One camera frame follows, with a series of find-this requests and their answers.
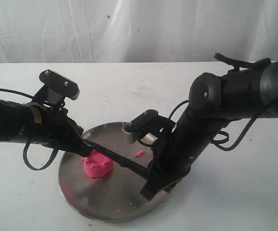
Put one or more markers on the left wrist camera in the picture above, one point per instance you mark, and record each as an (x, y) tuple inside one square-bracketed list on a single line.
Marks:
[(55, 89)]

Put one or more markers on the pink crumb near knife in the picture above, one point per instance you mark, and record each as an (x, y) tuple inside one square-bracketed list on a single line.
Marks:
[(139, 154)]

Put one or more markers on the black knife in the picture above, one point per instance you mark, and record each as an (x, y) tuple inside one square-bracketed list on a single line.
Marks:
[(120, 160)]

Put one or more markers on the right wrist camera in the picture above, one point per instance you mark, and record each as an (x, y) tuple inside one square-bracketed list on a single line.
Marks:
[(147, 122)]

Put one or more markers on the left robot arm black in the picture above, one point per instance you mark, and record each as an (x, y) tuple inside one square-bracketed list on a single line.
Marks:
[(10, 122)]

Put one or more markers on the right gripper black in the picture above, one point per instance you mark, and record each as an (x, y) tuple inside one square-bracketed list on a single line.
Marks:
[(174, 154)]

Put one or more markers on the white plastic backdrop sheet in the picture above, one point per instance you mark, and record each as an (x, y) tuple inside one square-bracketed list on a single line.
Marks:
[(101, 31)]

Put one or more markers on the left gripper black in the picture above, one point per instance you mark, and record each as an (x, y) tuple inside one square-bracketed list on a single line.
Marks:
[(52, 128)]

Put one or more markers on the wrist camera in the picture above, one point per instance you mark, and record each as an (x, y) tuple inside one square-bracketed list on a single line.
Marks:
[(147, 122), (55, 89)]

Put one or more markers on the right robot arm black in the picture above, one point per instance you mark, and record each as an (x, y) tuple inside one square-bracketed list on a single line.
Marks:
[(220, 111)]

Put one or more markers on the pink clay lump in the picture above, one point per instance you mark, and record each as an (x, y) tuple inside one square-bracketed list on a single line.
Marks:
[(96, 165)]

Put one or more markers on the round stainless steel plate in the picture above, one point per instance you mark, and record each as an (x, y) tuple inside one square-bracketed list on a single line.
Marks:
[(98, 199)]

